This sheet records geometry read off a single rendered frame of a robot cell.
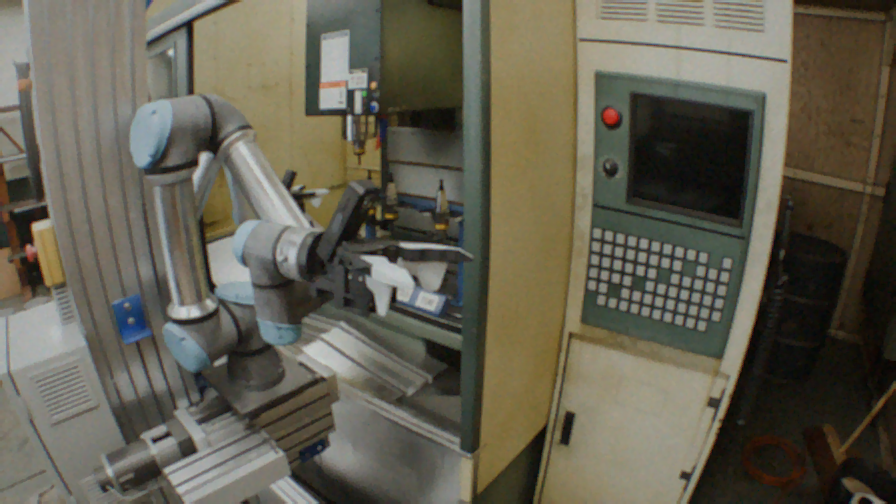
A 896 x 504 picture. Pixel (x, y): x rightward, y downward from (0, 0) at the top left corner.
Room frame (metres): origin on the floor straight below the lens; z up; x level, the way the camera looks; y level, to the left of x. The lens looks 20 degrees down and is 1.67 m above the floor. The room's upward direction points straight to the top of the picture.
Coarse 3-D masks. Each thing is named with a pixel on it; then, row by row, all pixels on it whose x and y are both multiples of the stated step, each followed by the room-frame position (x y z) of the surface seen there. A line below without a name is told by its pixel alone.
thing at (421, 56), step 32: (320, 0) 1.94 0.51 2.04; (352, 0) 1.82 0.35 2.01; (384, 0) 1.74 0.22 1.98; (416, 0) 1.88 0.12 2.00; (448, 0) 1.99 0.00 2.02; (320, 32) 1.93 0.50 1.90; (352, 32) 1.82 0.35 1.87; (384, 32) 1.74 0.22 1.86; (416, 32) 1.88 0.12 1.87; (448, 32) 2.04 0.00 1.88; (320, 64) 1.93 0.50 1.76; (352, 64) 1.82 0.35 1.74; (384, 64) 1.74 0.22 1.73; (416, 64) 1.88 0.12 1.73; (448, 64) 2.04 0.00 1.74; (352, 96) 1.82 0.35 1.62; (384, 96) 1.74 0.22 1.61; (416, 96) 1.88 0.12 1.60; (448, 96) 2.04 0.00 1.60
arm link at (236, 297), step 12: (216, 288) 0.88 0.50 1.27; (228, 288) 0.89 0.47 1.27; (240, 288) 0.90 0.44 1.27; (228, 300) 0.85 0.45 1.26; (240, 300) 0.86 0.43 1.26; (252, 300) 0.88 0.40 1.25; (228, 312) 0.83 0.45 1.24; (240, 312) 0.85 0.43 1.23; (252, 312) 0.87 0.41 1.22; (240, 324) 0.83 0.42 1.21; (252, 324) 0.86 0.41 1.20; (240, 336) 0.83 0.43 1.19; (252, 336) 0.86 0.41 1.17; (240, 348) 0.85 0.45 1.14; (252, 348) 0.86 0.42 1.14
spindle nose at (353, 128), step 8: (344, 120) 2.03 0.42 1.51; (352, 120) 2.01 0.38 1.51; (360, 120) 2.01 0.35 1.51; (368, 120) 2.02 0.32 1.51; (376, 120) 2.07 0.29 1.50; (344, 128) 2.03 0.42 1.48; (352, 128) 2.01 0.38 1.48; (360, 128) 2.01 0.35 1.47; (368, 128) 2.02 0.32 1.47; (376, 128) 2.07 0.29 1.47; (344, 136) 2.03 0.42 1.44; (352, 136) 2.01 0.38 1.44; (360, 136) 2.01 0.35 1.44; (368, 136) 2.03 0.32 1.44; (376, 136) 2.07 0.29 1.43
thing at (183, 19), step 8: (208, 0) 1.54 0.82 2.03; (216, 0) 1.50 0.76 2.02; (224, 0) 1.46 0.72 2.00; (232, 0) 1.48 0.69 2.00; (192, 8) 1.63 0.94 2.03; (200, 8) 1.58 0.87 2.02; (208, 8) 1.54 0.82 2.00; (216, 8) 1.54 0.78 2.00; (184, 16) 1.67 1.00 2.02; (192, 16) 1.62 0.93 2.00; (200, 16) 1.63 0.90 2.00; (168, 24) 1.78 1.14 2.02; (176, 24) 1.72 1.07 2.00; (184, 24) 1.72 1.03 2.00; (152, 32) 1.91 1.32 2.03; (160, 32) 1.84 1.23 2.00; (168, 32) 1.83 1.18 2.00; (152, 40) 1.97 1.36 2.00
